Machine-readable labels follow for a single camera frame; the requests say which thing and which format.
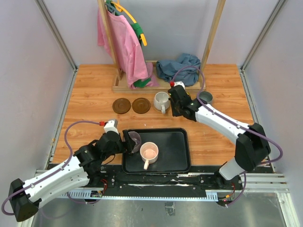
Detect purple glass cup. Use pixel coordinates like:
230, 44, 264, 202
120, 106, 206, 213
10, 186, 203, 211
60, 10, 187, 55
128, 131, 142, 153

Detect white ceramic mug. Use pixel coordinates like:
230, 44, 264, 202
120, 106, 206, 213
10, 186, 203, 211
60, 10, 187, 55
153, 92, 170, 114

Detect pink ceramic mug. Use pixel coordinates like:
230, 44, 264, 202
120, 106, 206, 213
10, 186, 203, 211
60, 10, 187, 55
140, 142, 159, 170

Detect grey ceramic mug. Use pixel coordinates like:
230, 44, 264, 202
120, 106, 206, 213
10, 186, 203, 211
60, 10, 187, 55
199, 91, 213, 104

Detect brown wooden coaster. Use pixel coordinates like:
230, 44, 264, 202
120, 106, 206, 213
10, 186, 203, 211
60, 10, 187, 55
112, 98, 131, 114
132, 97, 151, 114

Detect woven rattan coaster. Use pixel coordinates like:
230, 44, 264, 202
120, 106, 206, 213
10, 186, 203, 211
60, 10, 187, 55
153, 105, 170, 114

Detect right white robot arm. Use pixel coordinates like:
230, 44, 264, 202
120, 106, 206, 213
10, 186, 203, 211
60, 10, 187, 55
168, 85, 271, 189

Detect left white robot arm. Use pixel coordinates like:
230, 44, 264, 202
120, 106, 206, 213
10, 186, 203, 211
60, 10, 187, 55
8, 130, 136, 222

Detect blue crumpled cloth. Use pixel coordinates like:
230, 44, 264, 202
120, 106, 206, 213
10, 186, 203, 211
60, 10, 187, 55
156, 53, 201, 87

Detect wooden clothes rack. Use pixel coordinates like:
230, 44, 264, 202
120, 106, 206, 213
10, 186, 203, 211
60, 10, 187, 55
98, 0, 225, 94

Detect pink shirt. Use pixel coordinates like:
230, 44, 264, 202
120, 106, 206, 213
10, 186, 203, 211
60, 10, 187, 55
107, 12, 159, 89

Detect green clothes hanger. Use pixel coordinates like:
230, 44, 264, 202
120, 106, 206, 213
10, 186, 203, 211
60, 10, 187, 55
105, 0, 148, 46

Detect yellow clothes hanger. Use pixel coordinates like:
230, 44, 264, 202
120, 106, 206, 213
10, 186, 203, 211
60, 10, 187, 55
111, 1, 148, 46

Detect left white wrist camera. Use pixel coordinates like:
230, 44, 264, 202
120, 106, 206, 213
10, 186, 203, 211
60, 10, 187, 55
104, 119, 119, 134

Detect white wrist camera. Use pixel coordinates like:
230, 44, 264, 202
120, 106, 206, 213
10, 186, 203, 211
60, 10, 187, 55
104, 119, 119, 134
174, 81, 185, 89

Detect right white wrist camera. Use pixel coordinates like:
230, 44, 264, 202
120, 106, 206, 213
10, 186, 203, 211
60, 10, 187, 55
174, 81, 185, 89

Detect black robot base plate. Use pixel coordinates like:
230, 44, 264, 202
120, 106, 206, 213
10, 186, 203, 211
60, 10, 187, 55
84, 165, 243, 199

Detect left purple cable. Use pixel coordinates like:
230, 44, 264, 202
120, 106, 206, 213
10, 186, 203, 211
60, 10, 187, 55
1, 120, 106, 219

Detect purple cable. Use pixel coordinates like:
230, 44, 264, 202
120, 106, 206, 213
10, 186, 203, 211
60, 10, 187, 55
1, 120, 106, 219
169, 66, 284, 208

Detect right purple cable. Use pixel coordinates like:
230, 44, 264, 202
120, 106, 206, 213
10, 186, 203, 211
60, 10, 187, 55
169, 66, 284, 208

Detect aluminium frame rail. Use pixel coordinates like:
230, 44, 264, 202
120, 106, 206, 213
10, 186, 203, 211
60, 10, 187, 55
38, 166, 289, 205

